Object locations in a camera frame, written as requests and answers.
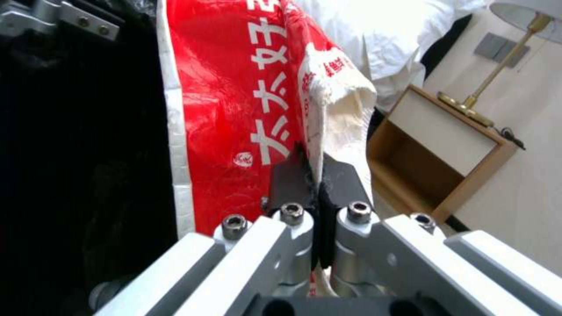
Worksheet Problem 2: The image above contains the brass lamp with white shade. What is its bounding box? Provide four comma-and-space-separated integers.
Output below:
436, 0, 562, 126

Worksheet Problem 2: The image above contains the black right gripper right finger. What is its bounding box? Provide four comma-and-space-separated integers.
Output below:
321, 159, 562, 316

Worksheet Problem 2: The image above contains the grey wall switch panel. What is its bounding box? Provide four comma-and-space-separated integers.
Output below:
473, 32, 531, 69

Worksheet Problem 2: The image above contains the wooden nightstand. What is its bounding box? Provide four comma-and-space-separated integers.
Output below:
366, 84, 519, 225

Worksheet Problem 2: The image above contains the white bedding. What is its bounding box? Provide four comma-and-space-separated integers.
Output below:
294, 0, 506, 111

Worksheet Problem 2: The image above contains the red white snack bag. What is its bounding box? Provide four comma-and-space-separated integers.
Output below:
159, 0, 378, 295

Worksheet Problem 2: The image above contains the finger of the silver-barred left gripper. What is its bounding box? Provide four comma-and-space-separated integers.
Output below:
0, 0, 120, 41

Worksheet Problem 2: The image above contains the black lamp cable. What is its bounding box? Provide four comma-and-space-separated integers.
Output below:
490, 124, 528, 151

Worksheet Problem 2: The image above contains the dark headboard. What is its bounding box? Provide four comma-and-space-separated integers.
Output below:
420, 14, 474, 90

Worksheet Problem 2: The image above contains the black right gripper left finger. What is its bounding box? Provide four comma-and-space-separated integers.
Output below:
94, 141, 326, 316

